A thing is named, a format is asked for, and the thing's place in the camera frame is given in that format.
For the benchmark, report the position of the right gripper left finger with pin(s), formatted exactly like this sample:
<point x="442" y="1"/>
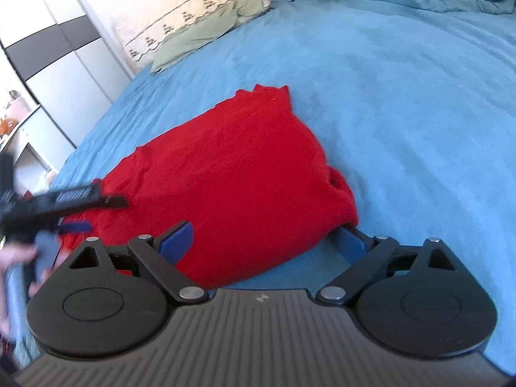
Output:
<point x="106" y="300"/>

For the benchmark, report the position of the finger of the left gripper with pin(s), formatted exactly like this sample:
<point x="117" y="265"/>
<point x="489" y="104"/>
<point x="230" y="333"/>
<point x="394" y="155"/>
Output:
<point x="74" y="227"/>
<point x="115" y="201"/>

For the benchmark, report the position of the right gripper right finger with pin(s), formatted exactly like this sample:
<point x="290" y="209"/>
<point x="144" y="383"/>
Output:
<point x="420" y="301"/>

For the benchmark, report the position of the red knitted garment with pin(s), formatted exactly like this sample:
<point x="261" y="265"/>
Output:
<point x="248" y="175"/>

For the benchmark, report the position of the person left hand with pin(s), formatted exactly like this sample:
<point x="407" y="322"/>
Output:
<point x="22" y="254"/>

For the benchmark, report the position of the white shelf desk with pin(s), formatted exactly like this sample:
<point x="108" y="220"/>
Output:
<point x="33" y="172"/>

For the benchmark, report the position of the white wardrobe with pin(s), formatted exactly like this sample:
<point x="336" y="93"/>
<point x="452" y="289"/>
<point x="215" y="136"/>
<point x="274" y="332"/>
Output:
<point x="59" y="53"/>

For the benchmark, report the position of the blue bed sheet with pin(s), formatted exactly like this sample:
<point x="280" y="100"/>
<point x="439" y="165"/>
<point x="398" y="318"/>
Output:
<point x="415" y="108"/>

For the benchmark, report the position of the green pillow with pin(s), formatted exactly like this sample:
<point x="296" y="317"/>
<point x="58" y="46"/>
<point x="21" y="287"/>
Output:
<point x="188" y="39"/>

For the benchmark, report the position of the cream quilted headboard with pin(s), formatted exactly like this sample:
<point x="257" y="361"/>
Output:
<point x="193" y="12"/>

